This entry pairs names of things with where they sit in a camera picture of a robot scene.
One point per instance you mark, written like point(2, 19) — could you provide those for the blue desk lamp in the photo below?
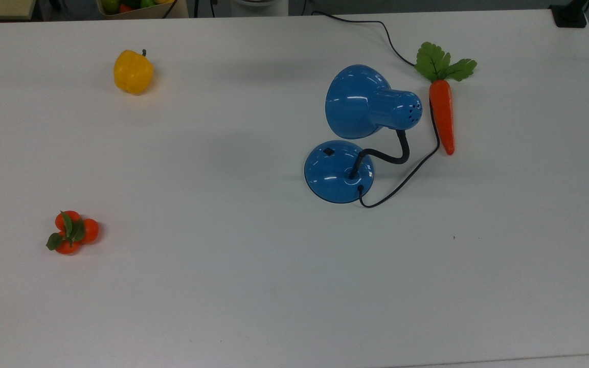
point(356, 102)

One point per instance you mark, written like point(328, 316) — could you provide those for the orange toy carrot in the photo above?
point(443, 110)

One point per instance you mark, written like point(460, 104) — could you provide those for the yellow toy bell pepper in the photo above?
point(132, 72)

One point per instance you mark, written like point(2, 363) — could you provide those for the toy oranges cluster with leaves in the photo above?
point(72, 232)

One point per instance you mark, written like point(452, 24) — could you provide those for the beige fruit basket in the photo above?
point(141, 12)

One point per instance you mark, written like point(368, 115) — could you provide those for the red toy fruit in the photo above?
point(126, 7)

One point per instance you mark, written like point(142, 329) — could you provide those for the green toy fruit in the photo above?
point(110, 5)

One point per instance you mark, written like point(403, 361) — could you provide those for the black table clamp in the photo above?
point(569, 15)

